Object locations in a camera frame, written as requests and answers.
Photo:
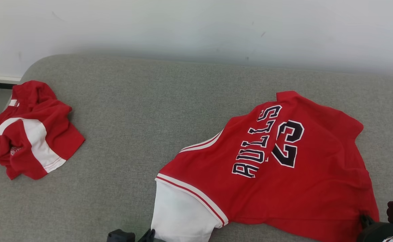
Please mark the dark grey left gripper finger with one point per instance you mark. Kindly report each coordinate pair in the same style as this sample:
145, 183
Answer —
147, 236

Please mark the red Bulls 23 jersey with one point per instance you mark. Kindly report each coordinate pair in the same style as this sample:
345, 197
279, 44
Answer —
300, 188

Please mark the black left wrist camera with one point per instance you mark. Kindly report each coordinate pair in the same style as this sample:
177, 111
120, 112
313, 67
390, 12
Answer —
120, 236

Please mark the red shorts with white stripe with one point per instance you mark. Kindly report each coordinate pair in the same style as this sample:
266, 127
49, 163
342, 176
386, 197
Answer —
38, 134

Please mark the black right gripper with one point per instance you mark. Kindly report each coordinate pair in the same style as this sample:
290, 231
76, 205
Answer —
381, 232

